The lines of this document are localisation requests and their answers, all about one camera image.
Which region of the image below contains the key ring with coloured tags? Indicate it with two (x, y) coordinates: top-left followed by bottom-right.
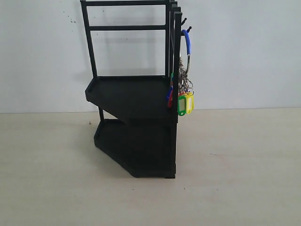
(177, 29), (194, 116)

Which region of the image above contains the black two-tier shelf rack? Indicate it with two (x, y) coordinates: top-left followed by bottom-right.
(80, 0), (186, 178)

